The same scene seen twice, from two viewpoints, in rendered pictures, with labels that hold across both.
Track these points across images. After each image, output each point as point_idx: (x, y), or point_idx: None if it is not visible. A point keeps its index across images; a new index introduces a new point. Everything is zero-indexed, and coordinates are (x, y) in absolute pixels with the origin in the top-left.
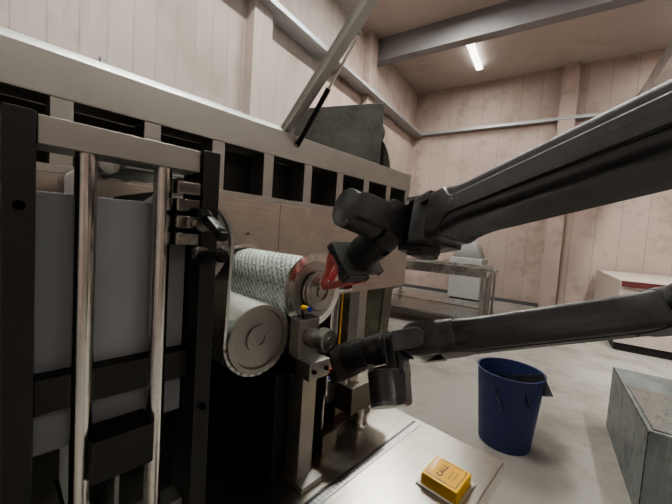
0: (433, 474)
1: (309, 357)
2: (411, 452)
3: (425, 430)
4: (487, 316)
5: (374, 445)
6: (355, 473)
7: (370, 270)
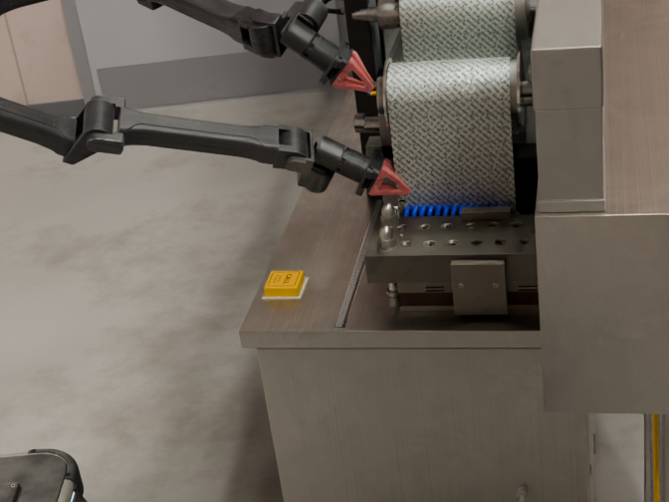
0: (293, 272)
1: (378, 139)
2: (326, 296)
3: (326, 323)
4: (236, 125)
5: (362, 285)
6: (358, 261)
7: (323, 73)
